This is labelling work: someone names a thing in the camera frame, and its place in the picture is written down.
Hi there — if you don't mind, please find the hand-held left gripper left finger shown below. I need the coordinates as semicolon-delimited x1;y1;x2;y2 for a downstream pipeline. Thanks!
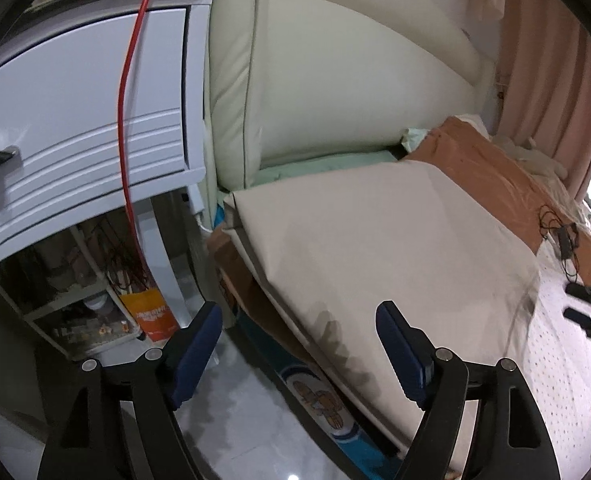
36;301;224;480

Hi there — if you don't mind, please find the orange blanket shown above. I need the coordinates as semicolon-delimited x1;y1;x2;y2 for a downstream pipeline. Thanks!
208;116;591;361

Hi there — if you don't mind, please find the white floral mattress pad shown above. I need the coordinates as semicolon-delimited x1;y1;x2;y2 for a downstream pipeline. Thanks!
468;245;591;476

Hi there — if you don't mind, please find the black charger with cables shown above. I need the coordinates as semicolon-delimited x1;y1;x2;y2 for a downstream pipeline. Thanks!
538;205;583;283

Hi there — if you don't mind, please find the pink curtain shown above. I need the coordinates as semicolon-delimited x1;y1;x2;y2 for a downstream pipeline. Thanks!
495;0;591;196

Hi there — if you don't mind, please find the beige jacket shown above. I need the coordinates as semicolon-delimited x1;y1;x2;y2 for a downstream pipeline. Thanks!
222;160;541;453

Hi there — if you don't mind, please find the cluttered white shelf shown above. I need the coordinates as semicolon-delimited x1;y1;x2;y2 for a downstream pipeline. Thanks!
0;210;156;361

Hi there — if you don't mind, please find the cream padded headboard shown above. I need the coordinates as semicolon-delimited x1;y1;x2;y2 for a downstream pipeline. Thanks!
208;0;499;191

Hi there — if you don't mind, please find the white nightstand with drawer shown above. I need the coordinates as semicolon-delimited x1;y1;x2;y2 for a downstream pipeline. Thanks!
0;0;216;361

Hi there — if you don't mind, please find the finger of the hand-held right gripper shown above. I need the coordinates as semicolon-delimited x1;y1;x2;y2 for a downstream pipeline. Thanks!
564;307;591;343
565;282;591;308

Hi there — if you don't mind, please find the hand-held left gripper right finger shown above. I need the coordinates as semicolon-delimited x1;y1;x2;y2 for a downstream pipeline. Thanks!
375;300;561;480

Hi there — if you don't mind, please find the white plug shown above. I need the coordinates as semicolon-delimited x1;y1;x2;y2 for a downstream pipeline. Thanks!
189;185;213;233

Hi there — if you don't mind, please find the red cable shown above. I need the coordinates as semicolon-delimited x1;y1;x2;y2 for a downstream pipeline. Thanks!
116;0;176;291

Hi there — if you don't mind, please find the orange paper bag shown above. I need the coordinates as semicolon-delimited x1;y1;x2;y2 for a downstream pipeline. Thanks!
119;287;180;345

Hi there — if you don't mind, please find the light green bed sheet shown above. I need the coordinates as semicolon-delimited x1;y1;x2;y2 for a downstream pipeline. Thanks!
252;127;429;186

